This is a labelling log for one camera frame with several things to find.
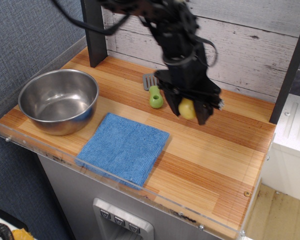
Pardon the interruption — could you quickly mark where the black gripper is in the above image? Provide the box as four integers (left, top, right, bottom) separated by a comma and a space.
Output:
154, 49, 224, 125

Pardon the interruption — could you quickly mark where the yellow toy potato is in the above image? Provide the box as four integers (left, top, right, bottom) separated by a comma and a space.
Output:
178, 98, 196, 120

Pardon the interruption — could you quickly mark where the blue microfiber cloth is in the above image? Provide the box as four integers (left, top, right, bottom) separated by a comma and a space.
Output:
75, 112, 170, 190

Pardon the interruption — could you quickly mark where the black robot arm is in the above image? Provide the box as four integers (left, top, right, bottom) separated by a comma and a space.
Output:
99, 0, 224, 125

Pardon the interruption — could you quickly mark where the white ridged side appliance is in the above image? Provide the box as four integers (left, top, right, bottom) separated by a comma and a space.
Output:
260, 94, 300, 200

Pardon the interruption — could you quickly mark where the stainless steel bowl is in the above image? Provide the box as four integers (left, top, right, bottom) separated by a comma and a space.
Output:
18, 69, 99, 136

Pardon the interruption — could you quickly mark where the grey toy kitchen cabinet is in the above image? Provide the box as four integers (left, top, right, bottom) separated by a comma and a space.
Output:
38, 155, 217, 240

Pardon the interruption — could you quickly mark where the silver dispenser button panel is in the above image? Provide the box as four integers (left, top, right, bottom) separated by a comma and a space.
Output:
93, 197, 155, 240

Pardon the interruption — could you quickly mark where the yellow object bottom left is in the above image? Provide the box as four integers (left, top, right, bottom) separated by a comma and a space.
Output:
12, 228, 35, 240

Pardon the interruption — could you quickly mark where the green handled grey spatula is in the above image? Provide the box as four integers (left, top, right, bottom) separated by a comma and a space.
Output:
142, 73, 164, 109

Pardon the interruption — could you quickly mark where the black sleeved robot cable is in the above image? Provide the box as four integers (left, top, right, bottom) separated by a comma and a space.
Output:
52, 0, 131, 36

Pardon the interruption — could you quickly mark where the dark right frame post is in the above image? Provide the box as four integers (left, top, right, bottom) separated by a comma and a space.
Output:
269, 35, 300, 124

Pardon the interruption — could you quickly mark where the dark frame post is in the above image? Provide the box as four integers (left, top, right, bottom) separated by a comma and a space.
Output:
80, 0, 108, 68
269, 35, 300, 124

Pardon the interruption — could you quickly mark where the dark left frame post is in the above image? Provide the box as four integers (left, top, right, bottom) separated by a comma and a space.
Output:
80, 0, 108, 68

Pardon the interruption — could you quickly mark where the black corrugated hose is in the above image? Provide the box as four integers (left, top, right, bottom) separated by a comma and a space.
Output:
0, 221, 14, 240

